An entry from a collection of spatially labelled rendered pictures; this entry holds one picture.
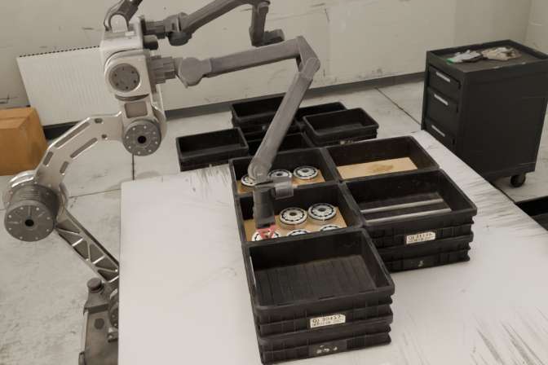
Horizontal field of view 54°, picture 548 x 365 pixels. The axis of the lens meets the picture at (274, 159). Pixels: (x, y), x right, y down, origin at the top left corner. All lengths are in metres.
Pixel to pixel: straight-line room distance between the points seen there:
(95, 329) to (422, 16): 4.14
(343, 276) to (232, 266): 0.46
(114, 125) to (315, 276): 0.96
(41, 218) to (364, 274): 1.20
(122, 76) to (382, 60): 4.01
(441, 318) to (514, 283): 0.32
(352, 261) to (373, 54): 3.77
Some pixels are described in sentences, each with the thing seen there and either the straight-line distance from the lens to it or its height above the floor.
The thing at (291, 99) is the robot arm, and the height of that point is 1.32.
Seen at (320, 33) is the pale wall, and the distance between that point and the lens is 5.12.
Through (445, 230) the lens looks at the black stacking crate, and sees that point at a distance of 1.93.
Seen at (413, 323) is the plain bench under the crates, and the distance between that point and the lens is 1.80.
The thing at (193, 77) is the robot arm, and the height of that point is 1.43.
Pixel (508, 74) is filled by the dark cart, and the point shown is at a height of 0.84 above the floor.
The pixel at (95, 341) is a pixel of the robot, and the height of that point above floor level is 0.24.
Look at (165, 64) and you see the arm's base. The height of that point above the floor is 1.47.
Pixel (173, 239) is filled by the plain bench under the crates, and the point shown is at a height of 0.70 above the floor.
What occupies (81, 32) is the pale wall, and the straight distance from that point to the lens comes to 4.85.
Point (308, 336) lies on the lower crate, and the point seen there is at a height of 0.80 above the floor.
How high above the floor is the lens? 1.97
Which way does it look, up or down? 28 degrees down
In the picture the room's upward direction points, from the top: 4 degrees counter-clockwise
